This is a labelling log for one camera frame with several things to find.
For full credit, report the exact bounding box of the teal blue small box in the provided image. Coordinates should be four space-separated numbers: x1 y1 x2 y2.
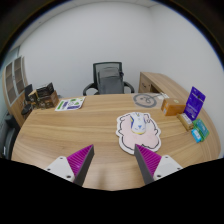
190 127 203 144

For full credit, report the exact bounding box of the white blue yellow computer mouse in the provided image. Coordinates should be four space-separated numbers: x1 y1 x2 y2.
129 111 148 136

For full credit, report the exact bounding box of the grey backpack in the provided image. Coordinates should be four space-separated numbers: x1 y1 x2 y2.
97 66 125 95

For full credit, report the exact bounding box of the wooden side desk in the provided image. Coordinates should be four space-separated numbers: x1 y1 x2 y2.
138 71 188 101

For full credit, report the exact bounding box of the orange cardboard box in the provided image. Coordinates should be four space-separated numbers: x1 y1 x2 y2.
160 97 187 117

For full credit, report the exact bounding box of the purple card package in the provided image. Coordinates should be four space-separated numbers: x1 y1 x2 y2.
183 86 207 122

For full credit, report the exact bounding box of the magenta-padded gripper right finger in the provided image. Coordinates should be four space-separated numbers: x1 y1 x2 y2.
133 143 184 185

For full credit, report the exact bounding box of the green small box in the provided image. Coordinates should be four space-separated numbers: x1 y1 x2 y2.
193 118 211 140

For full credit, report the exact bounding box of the black mesh office chair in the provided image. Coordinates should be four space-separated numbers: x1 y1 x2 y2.
82 61 136 97

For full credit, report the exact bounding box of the pink animal-shaped mouse pad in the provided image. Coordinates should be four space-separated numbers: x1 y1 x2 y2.
115 111 163 156

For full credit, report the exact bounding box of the small black chair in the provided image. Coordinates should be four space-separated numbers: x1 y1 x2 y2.
20 83 35 117

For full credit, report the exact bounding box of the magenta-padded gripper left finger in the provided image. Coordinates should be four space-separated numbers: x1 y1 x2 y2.
43 144 95 187

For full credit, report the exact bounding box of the green white printed leaflet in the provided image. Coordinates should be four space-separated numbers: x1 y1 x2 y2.
54 96 87 112

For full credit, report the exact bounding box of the black sofa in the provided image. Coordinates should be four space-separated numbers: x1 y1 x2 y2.
0 111 21 160

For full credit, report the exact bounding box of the wooden shelf cabinet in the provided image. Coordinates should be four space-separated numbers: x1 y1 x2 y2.
2 55 31 128

